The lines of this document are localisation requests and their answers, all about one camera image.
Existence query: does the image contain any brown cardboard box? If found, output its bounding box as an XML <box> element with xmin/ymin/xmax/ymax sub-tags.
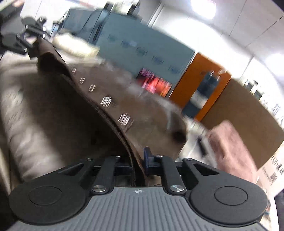
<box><xmin>201</xmin><ymin>79</ymin><xmax>283</xmax><ymax>168</ymax></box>

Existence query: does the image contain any black folded garment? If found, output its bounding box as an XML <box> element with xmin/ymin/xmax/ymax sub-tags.
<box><xmin>197</xmin><ymin>137</ymin><xmax>207</xmax><ymax>156</ymax></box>

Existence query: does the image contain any dark teal thermos bottle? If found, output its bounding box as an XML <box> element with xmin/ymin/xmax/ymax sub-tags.
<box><xmin>181</xmin><ymin>71</ymin><xmax>219</xmax><ymax>118</ymax></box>

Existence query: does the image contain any smartphone with lit screen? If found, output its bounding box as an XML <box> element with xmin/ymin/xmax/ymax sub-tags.
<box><xmin>136</xmin><ymin>68</ymin><xmax>172</xmax><ymax>98</ymax></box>

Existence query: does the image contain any brown leather jacket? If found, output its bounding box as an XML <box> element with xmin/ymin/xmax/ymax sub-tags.
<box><xmin>32</xmin><ymin>38</ymin><xmax>187</xmax><ymax>185</ymax></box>

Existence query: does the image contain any pink knitted sweater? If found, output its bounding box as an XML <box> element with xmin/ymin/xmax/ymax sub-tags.
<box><xmin>206</xmin><ymin>120</ymin><xmax>258</xmax><ymax>184</ymax></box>

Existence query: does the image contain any blue-grey printed box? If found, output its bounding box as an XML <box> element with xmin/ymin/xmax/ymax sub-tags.
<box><xmin>63</xmin><ymin>8</ymin><xmax>195</xmax><ymax>85</ymax></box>

